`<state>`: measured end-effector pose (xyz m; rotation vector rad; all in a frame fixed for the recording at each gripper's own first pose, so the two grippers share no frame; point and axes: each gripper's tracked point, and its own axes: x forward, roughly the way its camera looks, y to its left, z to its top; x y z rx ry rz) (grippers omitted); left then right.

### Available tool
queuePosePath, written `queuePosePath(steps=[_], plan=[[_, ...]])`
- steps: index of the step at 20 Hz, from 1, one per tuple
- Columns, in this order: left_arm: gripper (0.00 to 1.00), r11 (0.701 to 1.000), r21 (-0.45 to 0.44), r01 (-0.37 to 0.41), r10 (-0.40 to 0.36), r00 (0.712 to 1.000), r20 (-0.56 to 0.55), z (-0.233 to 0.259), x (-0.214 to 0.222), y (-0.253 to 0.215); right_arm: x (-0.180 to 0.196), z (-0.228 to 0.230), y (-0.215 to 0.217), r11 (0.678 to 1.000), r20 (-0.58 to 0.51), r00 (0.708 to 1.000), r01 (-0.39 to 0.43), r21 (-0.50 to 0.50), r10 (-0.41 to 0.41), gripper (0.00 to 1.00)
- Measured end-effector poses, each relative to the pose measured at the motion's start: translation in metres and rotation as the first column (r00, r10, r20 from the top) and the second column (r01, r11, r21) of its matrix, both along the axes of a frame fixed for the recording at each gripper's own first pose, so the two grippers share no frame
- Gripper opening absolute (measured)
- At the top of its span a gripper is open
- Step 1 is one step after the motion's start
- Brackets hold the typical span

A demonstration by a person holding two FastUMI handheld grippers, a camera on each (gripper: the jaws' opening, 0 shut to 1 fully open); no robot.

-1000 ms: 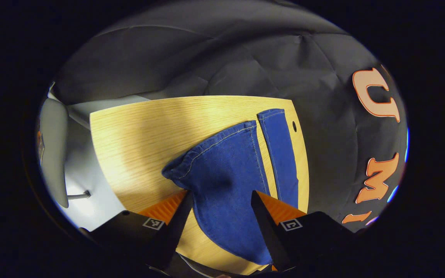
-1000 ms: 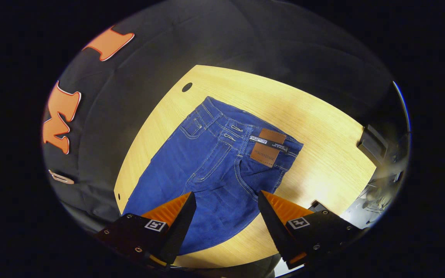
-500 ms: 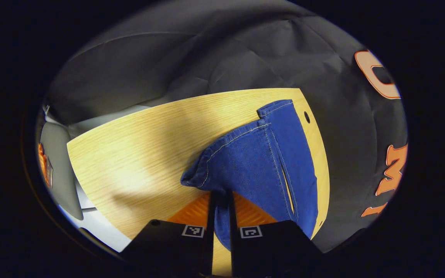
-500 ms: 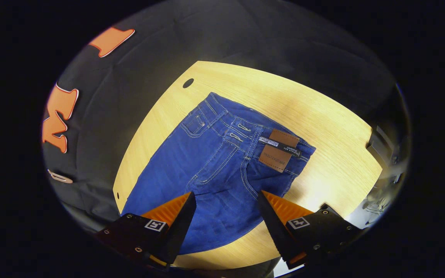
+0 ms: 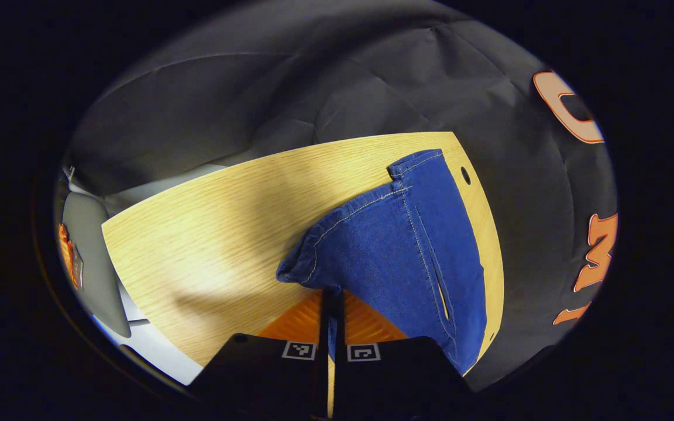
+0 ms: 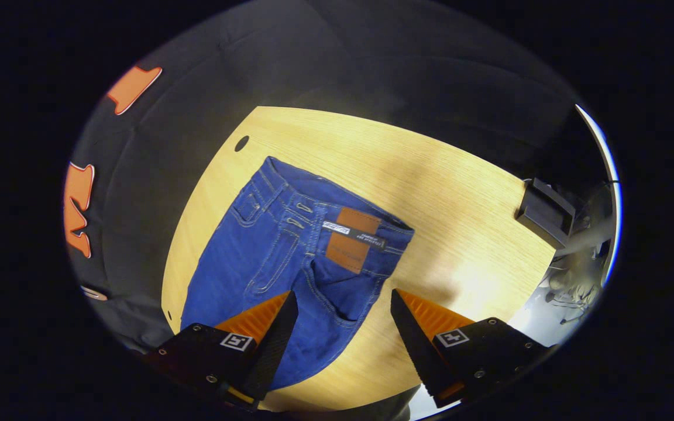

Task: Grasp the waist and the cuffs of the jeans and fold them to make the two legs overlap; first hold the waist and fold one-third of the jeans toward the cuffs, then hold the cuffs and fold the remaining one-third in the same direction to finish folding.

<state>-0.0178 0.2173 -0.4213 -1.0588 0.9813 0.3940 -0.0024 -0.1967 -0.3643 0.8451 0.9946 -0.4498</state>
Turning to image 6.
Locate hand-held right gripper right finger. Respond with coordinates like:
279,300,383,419
391,288,550,409

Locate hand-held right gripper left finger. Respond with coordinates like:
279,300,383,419
144,291,299,413

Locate blue denim jeans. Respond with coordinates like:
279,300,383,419
180,156,415,391

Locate black box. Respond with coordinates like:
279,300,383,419
515,178,576,250

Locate black backdrop cloth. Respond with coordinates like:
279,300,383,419
65,0,607,354

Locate tangled grey cables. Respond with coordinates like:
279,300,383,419
539,246,608,326

